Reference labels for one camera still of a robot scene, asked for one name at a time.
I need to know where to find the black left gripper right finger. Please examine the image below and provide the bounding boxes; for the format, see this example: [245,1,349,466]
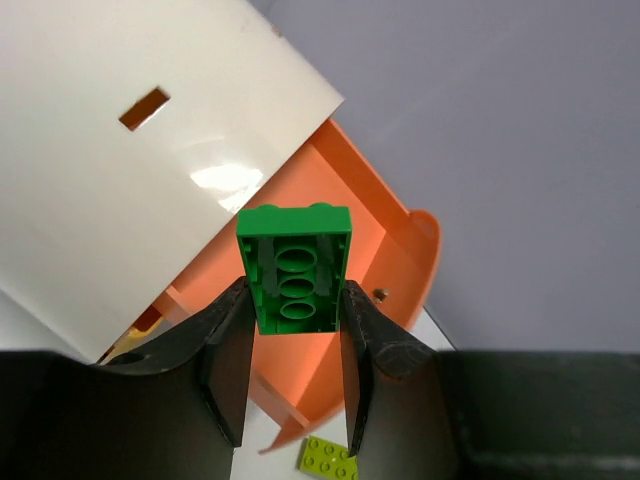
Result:
[339,280,438,456]

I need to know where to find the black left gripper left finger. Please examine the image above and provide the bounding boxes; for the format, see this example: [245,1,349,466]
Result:
[104,277,255,447]

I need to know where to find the orange drawer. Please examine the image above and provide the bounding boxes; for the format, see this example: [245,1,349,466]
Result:
[134,120,441,453]

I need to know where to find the long green lego brick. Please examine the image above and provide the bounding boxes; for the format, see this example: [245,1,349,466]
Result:
[236,203,352,335]

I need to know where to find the gold drawer knob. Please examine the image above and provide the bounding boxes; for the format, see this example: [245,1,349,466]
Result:
[372,288,389,303]

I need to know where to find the yellow drawer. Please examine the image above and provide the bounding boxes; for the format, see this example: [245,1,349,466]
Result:
[98,317,164,364]

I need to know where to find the long lime lego brick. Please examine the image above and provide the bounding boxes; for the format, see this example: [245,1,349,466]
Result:
[297,436,359,480]

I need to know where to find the white cylindrical drawer cabinet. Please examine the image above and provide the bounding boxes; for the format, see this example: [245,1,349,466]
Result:
[1,1,342,362]

